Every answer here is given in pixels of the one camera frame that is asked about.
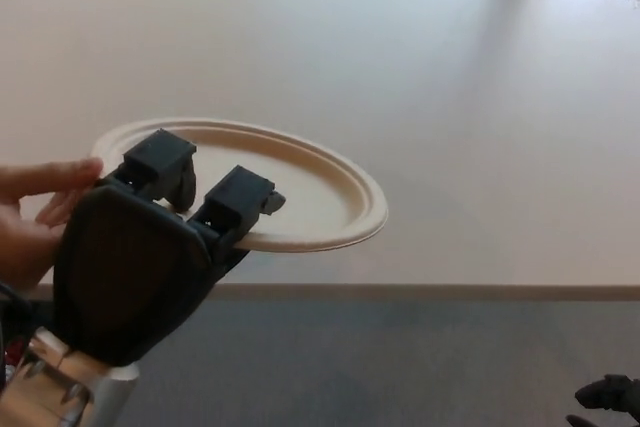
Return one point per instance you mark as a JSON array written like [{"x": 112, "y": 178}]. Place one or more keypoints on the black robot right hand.
[{"x": 607, "y": 397}]

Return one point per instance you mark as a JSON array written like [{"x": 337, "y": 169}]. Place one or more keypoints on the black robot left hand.
[{"x": 135, "y": 257}]

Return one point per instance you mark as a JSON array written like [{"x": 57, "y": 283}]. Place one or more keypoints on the person's bare hand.
[{"x": 30, "y": 212}]

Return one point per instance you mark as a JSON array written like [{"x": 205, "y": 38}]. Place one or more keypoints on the beige paper plate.
[{"x": 320, "y": 197}]

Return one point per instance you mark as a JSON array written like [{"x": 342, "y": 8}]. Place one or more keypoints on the black bag with red print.
[{"x": 12, "y": 352}]

